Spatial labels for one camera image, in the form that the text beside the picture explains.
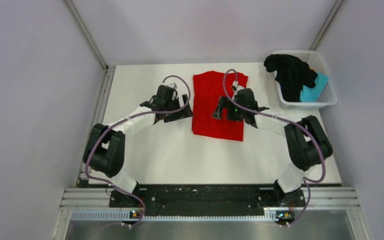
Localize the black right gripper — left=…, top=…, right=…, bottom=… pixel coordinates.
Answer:
left=212, top=95, right=247, bottom=122

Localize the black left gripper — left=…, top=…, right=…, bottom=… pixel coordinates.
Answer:
left=164, top=94, right=194, bottom=123

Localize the red t-shirt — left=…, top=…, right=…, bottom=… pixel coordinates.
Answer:
left=191, top=71, right=244, bottom=142

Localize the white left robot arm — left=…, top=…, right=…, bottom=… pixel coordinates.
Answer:
left=83, top=83, right=194, bottom=207

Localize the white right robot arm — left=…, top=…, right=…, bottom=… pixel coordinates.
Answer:
left=212, top=86, right=333, bottom=206

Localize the black t-shirt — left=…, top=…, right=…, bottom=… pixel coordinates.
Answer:
left=263, top=54, right=318, bottom=102

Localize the blue t-shirt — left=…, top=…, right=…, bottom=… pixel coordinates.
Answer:
left=300, top=71, right=329, bottom=103

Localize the white plastic basket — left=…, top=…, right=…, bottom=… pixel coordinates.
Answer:
left=271, top=50, right=338, bottom=110

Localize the aluminium frame rail left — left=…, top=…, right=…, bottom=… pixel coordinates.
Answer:
left=77, top=66, right=117, bottom=181

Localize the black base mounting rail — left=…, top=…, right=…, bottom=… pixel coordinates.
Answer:
left=109, top=184, right=305, bottom=217

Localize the white slotted cable duct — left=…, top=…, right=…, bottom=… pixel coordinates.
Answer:
left=70, top=210, right=292, bottom=222

